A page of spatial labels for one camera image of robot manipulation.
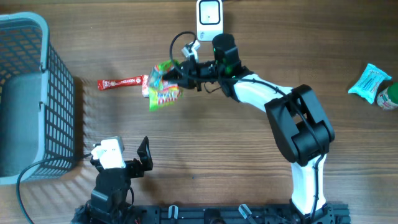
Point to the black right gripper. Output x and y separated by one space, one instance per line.
189 77

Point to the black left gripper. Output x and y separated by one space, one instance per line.
138 170

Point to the green Haribo gummy bag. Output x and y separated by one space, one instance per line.
162 92

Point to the red white small packet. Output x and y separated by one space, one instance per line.
145 86

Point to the red Nescafe stick sachet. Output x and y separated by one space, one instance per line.
112 84

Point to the teal tissue packet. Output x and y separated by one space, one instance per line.
368 83

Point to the green lid jar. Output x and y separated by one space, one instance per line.
387 99

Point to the white barcode scanner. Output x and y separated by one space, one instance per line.
209 19

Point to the grey plastic shopping basket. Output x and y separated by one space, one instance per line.
37 102

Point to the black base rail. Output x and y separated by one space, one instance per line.
267 214

